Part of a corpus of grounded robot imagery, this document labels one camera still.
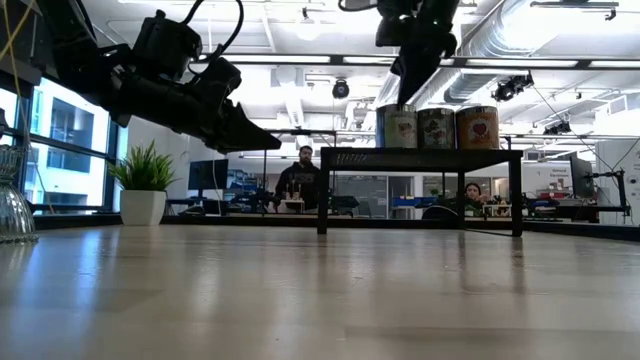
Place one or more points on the black table frame rails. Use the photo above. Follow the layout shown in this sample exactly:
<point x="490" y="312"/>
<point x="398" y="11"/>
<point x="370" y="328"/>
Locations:
<point x="75" y="221"/>

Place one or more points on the round white pendant lamp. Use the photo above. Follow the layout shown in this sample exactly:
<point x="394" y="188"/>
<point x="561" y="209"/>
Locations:
<point x="307" y="29"/>

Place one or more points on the orange heart print tin can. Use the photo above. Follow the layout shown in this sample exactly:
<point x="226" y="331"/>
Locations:
<point x="477" y="130"/>

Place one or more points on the person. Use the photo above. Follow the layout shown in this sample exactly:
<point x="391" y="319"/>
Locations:
<point x="474" y="192"/>
<point x="300" y="185"/>

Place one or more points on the clear glass candle holder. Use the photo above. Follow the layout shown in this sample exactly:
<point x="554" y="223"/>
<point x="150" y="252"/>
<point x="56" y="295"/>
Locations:
<point x="15" y="215"/>

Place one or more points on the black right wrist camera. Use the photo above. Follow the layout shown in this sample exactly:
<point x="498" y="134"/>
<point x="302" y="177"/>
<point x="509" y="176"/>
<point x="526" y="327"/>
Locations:
<point x="387" y="30"/>

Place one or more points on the black ceiling dome camera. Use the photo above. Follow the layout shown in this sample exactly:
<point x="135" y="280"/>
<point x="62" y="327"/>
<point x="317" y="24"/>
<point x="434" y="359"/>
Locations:
<point x="341" y="89"/>

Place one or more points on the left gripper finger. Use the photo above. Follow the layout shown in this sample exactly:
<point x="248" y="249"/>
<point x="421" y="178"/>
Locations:
<point x="240" y="132"/>
<point x="222" y="150"/>

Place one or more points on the black perforated metal shelf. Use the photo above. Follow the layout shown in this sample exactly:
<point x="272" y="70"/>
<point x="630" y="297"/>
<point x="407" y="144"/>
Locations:
<point x="420" y="159"/>

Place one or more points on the green plant in white pot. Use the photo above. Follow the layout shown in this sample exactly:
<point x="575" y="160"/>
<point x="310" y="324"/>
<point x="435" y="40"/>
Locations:
<point x="142" y="205"/>

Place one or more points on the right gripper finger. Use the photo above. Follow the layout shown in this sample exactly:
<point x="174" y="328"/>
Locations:
<point x="427" y="67"/>
<point x="407" y="80"/>

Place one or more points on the black office chair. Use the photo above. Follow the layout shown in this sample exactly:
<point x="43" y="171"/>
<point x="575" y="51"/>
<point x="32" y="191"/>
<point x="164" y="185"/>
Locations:
<point x="440" y="214"/>

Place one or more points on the blue storage bins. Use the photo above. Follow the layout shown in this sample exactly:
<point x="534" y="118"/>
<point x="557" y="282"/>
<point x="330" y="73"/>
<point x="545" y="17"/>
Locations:
<point x="415" y="201"/>

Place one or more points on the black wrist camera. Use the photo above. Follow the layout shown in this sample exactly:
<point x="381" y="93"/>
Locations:
<point x="165" y="45"/>
<point x="387" y="30"/>

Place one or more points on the grey cartoon print tin can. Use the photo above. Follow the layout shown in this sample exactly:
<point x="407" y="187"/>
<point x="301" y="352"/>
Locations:
<point x="436" y="130"/>

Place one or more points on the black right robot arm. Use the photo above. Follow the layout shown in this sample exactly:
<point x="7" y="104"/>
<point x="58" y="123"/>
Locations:
<point x="440" y="7"/>

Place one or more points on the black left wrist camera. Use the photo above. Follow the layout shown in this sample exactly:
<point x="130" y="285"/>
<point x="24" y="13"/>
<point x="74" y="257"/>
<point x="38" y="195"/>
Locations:
<point x="165" y="45"/>

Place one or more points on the black computer monitor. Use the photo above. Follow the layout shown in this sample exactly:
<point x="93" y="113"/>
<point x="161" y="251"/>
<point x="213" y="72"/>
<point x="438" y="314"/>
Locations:
<point x="581" y="177"/>
<point x="207" y="175"/>

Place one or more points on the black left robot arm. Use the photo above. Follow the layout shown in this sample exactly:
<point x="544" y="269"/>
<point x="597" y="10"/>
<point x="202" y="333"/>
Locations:
<point x="60" y="45"/>

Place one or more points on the black ceiling spotlight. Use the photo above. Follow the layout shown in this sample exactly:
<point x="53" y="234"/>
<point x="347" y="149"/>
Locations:
<point x="557" y="128"/>
<point x="512" y="86"/>

